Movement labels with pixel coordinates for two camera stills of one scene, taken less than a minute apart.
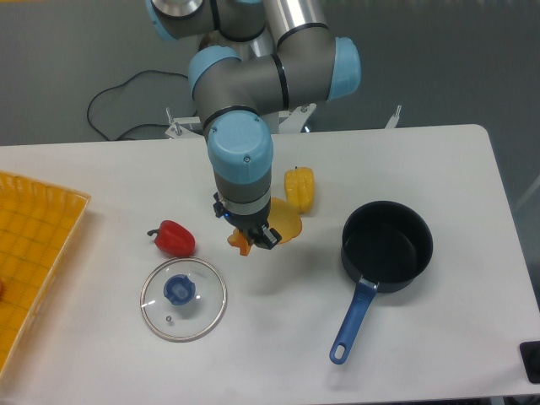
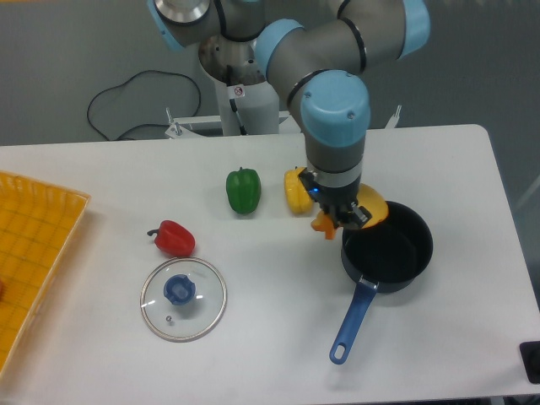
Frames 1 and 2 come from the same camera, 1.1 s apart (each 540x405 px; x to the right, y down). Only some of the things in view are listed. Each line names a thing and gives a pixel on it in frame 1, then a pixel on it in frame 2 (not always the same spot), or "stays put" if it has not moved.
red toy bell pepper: x=173 y=240 stays put
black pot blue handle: x=387 y=245 stays put
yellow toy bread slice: x=284 y=220 → x=375 y=202
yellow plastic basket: x=38 y=225 stays put
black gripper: x=251 y=218 → x=334 y=192
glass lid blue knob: x=183 y=299 stays put
